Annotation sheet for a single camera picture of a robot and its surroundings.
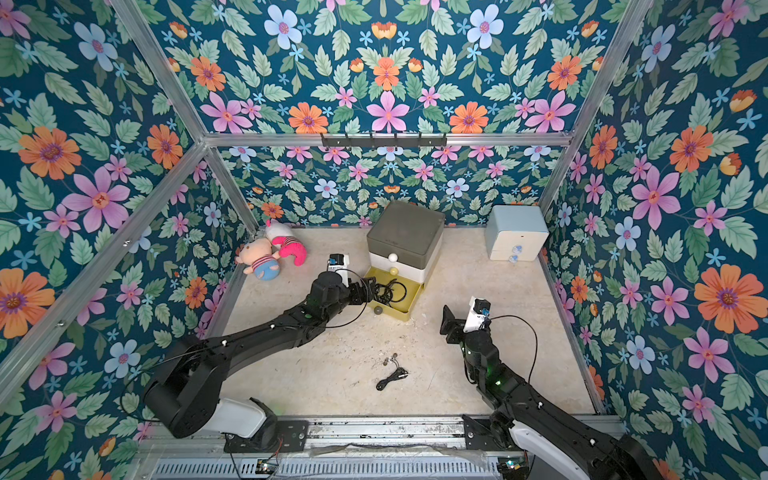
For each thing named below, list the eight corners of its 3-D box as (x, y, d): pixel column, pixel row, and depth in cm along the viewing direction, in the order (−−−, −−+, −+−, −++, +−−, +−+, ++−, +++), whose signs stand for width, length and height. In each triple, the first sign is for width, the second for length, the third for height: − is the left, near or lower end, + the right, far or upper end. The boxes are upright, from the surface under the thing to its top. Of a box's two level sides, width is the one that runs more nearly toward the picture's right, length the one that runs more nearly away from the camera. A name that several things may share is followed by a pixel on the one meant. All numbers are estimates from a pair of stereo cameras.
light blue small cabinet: (487, 264, 111) (497, 235, 99) (478, 224, 125) (486, 194, 112) (535, 264, 111) (551, 235, 99) (521, 224, 125) (533, 194, 112)
